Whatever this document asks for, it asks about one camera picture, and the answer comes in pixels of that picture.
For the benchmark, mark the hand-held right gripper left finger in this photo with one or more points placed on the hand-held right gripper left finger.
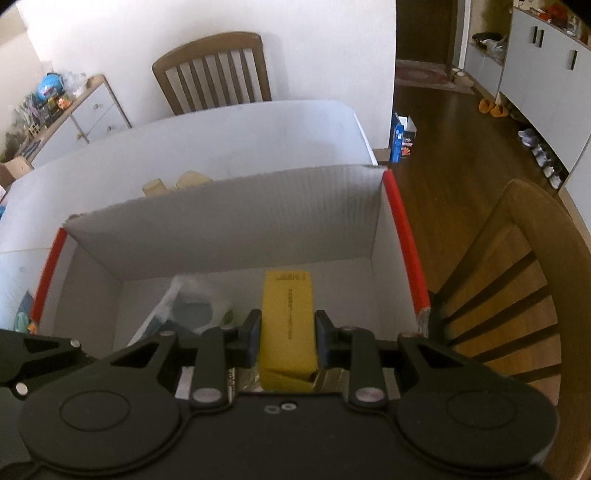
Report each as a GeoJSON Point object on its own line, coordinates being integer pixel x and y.
{"type": "Point", "coordinates": [253, 337]}

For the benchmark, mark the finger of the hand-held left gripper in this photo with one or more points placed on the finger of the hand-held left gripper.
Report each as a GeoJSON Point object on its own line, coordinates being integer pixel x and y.
{"type": "Point", "coordinates": [41, 350]}

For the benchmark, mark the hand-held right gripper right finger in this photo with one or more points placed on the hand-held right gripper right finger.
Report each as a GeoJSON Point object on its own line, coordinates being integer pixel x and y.
{"type": "Point", "coordinates": [323, 339]}

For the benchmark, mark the teal small item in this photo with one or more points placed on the teal small item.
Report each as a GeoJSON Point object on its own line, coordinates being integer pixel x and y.
{"type": "Point", "coordinates": [21, 321]}

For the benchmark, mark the yellow cardboard box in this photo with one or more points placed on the yellow cardboard box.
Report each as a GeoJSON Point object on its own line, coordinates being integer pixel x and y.
{"type": "Point", "coordinates": [288, 314]}

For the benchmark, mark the white green orange plastic bag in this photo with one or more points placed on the white green orange plastic bag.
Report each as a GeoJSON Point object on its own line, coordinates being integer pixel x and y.
{"type": "Point", "coordinates": [184, 295]}

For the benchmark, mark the red cardboard shoe box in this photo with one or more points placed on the red cardboard shoe box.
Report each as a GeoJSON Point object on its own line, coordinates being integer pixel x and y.
{"type": "Point", "coordinates": [231, 217]}

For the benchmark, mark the wooden triangle block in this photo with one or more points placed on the wooden triangle block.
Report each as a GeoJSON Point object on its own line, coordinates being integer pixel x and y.
{"type": "Point", "coordinates": [191, 180]}

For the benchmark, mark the wooden cylinder block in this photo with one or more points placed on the wooden cylinder block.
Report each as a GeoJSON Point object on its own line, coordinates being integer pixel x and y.
{"type": "Point", "coordinates": [154, 187]}

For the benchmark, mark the brown cardboard box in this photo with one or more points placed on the brown cardboard box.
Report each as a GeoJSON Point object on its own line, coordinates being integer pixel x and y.
{"type": "Point", "coordinates": [14, 170]}

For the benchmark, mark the blue carton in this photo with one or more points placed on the blue carton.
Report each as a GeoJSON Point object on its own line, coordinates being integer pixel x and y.
{"type": "Point", "coordinates": [402, 137]}

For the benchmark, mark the wooden round-back chair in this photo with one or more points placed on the wooden round-back chair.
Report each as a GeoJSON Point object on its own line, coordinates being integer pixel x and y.
{"type": "Point", "coordinates": [554, 258]}

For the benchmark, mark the wooden sideboard with white drawers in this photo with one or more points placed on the wooden sideboard with white drawers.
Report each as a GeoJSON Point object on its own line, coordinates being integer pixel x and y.
{"type": "Point", "coordinates": [97, 110]}

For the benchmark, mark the blue globe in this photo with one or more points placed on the blue globe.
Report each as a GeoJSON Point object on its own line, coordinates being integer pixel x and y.
{"type": "Point", "coordinates": [50, 85]}

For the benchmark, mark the patterned floor rug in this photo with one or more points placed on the patterned floor rug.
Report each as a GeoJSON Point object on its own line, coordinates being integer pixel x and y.
{"type": "Point", "coordinates": [420, 74]}

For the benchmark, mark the grey sneaker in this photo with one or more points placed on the grey sneaker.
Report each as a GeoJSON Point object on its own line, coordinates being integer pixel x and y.
{"type": "Point", "coordinates": [553, 175]}
{"type": "Point", "coordinates": [528, 136]}
{"type": "Point", "coordinates": [541, 155]}

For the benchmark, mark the orange slipper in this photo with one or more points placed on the orange slipper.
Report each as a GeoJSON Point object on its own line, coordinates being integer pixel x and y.
{"type": "Point", "coordinates": [498, 110]}
{"type": "Point", "coordinates": [485, 105]}

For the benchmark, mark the wooden slat-back chair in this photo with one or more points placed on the wooden slat-back chair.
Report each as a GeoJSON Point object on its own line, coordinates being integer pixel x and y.
{"type": "Point", "coordinates": [210, 50]}

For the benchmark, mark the pair of white slippers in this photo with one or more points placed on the pair of white slippers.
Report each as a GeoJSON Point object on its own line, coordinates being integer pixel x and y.
{"type": "Point", "coordinates": [461, 77]}

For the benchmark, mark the white wall cabinet unit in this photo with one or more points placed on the white wall cabinet unit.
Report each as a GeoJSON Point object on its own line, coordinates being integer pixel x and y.
{"type": "Point", "coordinates": [531, 78]}

